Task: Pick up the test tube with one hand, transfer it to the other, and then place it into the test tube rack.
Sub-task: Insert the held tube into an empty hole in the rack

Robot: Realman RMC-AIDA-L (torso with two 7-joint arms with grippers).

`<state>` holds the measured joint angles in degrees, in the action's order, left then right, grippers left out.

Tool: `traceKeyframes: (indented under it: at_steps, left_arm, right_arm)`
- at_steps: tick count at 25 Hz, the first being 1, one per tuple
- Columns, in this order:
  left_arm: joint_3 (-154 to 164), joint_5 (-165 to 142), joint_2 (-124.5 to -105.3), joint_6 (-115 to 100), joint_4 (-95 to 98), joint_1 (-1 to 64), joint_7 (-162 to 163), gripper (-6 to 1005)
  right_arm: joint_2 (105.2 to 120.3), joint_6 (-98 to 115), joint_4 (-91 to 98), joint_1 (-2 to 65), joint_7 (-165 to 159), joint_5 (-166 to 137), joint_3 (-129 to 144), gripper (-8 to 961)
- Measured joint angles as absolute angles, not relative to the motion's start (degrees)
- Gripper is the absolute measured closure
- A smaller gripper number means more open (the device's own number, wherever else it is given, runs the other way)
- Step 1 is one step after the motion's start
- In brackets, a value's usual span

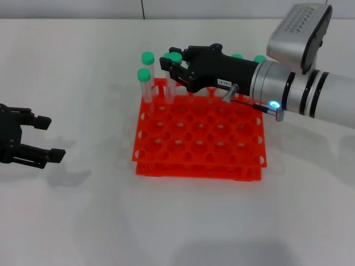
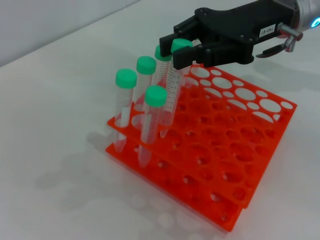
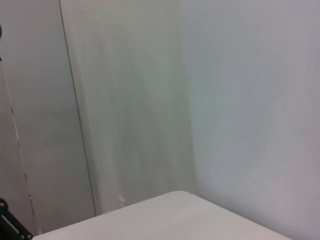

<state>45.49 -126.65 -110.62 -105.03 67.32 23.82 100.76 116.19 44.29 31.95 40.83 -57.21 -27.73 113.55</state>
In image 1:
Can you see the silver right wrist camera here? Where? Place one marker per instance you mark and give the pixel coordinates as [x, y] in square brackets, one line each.
[296, 36]

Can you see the silver right elbow connector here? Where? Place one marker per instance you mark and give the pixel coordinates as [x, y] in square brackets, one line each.
[279, 114]

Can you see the orange plastic test tube rack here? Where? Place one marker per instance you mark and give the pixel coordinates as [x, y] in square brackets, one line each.
[199, 133]

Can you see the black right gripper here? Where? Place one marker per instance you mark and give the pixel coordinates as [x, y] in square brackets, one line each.
[222, 72]

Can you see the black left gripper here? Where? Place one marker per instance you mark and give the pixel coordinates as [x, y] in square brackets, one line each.
[9, 135]

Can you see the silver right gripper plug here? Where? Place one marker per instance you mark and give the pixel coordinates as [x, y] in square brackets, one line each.
[231, 92]

